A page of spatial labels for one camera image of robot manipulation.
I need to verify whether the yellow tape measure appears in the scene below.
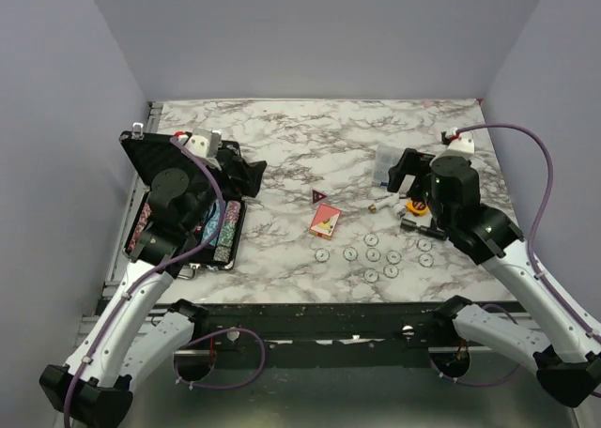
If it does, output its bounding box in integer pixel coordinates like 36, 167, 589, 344
406, 200, 428, 217

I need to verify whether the clear plastic screw organizer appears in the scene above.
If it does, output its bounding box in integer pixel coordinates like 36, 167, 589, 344
372, 144, 405, 188

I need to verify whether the black mounting rail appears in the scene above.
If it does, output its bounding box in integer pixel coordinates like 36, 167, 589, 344
167, 300, 467, 371

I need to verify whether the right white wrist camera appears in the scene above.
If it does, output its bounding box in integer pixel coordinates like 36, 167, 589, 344
441, 128, 475, 160

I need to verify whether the black poker chip case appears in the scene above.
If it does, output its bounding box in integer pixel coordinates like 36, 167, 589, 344
119, 130, 249, 270

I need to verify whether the white poker chip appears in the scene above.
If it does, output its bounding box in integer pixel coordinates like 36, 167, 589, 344
383, 264, 399, 279
365, 248, 381, 262
363, 268, 379, 283
363, 233, 378, 247
418, 253, 433, 268
387, 251, 401, 265
315, 249, 330, 263
343, 247, 358, 262
417, 238, 432, 252

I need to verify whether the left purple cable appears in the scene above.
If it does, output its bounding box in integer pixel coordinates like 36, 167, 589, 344
63, 136, 226, 428

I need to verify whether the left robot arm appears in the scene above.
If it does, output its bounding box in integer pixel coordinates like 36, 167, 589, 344
39, 136, 267, 427

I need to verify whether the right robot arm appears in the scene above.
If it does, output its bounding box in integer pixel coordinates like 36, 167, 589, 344
387, 148, 600, 407

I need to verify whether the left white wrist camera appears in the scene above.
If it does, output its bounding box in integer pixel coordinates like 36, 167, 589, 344
174, 129, 222, 167

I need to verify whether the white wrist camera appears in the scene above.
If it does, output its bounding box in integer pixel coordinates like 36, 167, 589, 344
174, 129, 222, 167
441, 128, 475, 160

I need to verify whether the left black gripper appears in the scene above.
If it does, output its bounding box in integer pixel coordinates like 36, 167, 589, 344
184, 150, 266, 233

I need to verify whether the triangular all-in button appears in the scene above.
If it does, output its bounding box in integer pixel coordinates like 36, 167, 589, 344
311, 189, 328, 206

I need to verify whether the red playing card deck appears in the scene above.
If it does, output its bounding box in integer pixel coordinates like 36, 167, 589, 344
309, 204, 342, 240

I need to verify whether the white plastic faucet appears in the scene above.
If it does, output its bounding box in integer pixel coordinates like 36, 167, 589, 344
368, 193, 407, 219

